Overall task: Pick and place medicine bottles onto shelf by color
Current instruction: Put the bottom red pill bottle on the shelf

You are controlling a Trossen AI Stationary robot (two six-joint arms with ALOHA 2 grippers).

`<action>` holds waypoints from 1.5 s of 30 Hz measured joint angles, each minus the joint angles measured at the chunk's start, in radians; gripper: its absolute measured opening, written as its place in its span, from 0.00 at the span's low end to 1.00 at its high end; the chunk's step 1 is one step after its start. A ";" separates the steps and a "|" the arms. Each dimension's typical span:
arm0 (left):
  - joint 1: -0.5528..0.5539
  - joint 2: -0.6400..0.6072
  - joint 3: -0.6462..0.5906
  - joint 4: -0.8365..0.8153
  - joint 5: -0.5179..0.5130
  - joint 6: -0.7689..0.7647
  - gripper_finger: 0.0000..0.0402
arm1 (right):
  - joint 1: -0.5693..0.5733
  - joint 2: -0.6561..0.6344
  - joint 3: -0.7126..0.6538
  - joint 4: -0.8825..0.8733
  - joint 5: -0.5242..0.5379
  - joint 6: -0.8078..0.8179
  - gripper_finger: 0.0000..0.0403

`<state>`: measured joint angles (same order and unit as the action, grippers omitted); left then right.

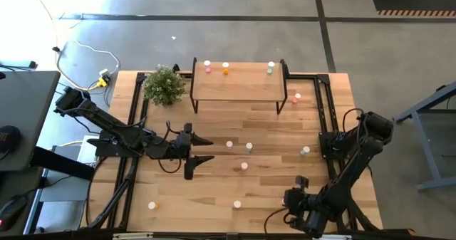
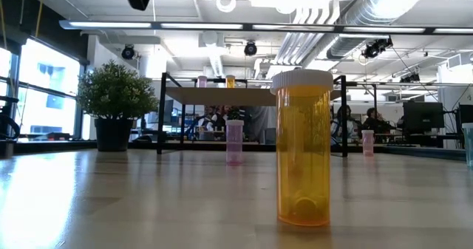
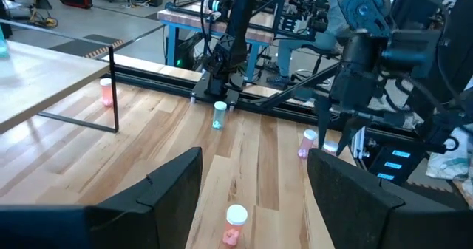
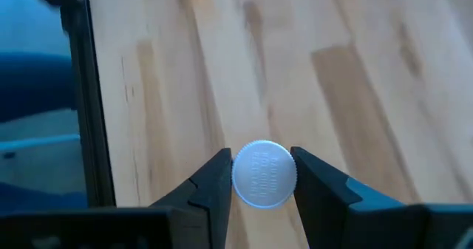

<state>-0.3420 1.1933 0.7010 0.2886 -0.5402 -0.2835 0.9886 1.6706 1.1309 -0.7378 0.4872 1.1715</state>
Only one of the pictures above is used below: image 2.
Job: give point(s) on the large bright window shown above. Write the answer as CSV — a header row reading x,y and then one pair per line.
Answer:
x,y
48,75

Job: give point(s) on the grey hanging cloth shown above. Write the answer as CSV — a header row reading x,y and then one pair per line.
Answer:
x,y
258,125

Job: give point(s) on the silver ventilation duct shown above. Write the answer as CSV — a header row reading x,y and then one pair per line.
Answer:
x,y
369,9

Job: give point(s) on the teal medicine bottle white cap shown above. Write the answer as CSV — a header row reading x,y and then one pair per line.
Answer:
x,y
468,145

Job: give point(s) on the person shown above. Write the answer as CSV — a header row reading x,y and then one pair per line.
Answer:
x,y
352,123
372,121
218,121

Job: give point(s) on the dark office desk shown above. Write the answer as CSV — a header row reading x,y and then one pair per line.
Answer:
x,y
425,140

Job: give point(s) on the black ceiling camera cluster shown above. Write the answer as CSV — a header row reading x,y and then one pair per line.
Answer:
x,y
375,49

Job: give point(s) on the long LED light bar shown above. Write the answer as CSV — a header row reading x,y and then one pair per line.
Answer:
x,y
111,24

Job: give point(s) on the red medicine bottle white cap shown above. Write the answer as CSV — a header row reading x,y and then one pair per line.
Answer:
x,y
367,142

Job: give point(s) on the green artificial potted plant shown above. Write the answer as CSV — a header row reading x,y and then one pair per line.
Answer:
x,y
117,94

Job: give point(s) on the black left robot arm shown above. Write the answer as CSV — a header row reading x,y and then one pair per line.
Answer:
x,y
5,149

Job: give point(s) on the wooden shelf black metal frame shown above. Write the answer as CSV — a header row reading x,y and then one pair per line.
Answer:
x,y
221,95

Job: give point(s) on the pink medicine bottle white cap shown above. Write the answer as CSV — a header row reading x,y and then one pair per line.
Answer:
x,y
202,82
234,142

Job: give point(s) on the orange medicine bottle white cap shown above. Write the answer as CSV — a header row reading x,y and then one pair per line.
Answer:
x,y
230,82
303,149

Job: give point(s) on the black computer monitor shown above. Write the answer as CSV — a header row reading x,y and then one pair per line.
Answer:
x,y
466,116
423,115

